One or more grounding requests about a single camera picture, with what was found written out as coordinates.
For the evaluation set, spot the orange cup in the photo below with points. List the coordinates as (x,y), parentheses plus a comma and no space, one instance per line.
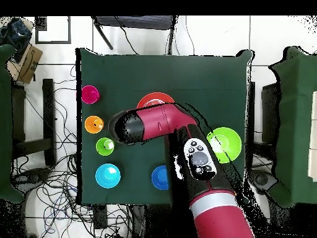
(94,124)

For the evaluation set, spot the pink cup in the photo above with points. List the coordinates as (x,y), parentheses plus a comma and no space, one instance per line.
(90,94)

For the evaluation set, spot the black floor box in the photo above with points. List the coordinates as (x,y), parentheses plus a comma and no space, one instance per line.
(100,217)

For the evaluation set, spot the grey base foot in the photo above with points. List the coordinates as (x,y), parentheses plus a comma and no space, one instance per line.
(33,176)
(262,179)

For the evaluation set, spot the green bowl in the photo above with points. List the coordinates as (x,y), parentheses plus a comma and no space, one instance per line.
(230,143)

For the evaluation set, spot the dark green tablecloth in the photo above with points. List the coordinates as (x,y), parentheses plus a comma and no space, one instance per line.
(148,74)

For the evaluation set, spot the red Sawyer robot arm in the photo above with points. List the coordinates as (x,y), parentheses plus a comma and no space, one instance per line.
(158,122)

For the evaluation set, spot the black table stand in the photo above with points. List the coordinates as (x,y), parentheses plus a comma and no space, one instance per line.
(270,111)
(48,111)

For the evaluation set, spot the dark blue bowl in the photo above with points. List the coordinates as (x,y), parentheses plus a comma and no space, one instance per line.
(159,177)

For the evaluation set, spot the cardboard box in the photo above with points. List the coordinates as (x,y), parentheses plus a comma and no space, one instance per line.
(29,64)

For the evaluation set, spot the light blue bowl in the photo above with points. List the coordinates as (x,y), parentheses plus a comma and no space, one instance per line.
(108,176)

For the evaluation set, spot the green covered side table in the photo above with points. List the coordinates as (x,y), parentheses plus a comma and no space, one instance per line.
(294,124)
(5,124)

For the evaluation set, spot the dark blue bag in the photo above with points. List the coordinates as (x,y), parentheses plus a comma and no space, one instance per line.
(16,33)

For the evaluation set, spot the white board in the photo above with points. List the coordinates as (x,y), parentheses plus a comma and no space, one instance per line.
(313,136)

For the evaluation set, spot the green cup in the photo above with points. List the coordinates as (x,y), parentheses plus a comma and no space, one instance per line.
(105,146)

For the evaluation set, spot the black square frame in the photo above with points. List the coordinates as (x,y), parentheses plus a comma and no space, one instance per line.
(69,29)

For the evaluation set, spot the large shallow orange bowl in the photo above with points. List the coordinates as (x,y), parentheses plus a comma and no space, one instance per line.
(154,99)

